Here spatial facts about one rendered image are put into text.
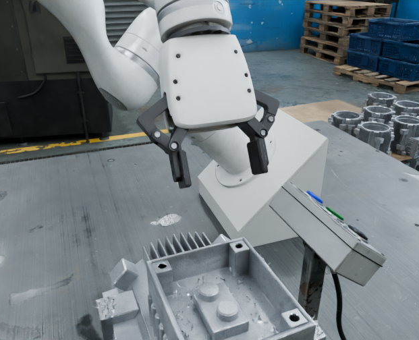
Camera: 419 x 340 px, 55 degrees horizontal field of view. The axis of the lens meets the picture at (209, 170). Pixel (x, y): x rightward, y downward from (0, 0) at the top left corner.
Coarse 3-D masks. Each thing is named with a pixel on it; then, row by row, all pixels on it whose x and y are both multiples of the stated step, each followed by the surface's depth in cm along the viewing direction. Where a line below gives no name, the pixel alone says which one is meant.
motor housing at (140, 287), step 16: (176, 240) 45; (192, 240) 45; (208, 240) 46; (144, 256) 45; (160, 256) 45; (144, 272) 44; (128, 288) 44; (144, 288) 42; (144, 304) 41; (128, 320) 40; (144, 320) 40; (112, 336) 40; (128, 336) 39; (144, 336) 38
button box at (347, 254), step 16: (288, 192) 61; (304, 192) 61; (272, 208) 63; (288, 208) 60; (304, 208) 58; (320, 208) 56; (288, 224) 59; (304, 224) 56; (320, 224) 54; (336, 224) 52; (304, 240) 55; (320, 240) 53; (336, 240) 51; (352, 240) 49; (320, 256) 52; (336, 256) 50; (352, 256) 49; (368, 256) 51; (384, 256) 52; (336, 272) 50; (352, 272) 51; (368, 272) 52
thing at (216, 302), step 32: (192, 256) 38; (224, 256) 39; (256, 256) 37; (160, 288) 33; (224, 288) 36; (256, 288) 38; (160, 320) 35; (192, 320) 34; (224, 320) 32; (256, 320) 34; (288, 320) 30
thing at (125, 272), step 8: (216, 240) 49; (224, 240) 48; (120, 264) 44; (128, 264) 45; (112, 272) 45; (120, 272) 44; (128, 272) 44; (136, 272) 44; (112, 280) 44; (120, 280) 44; (128, 280) 44; (120, 288) 44
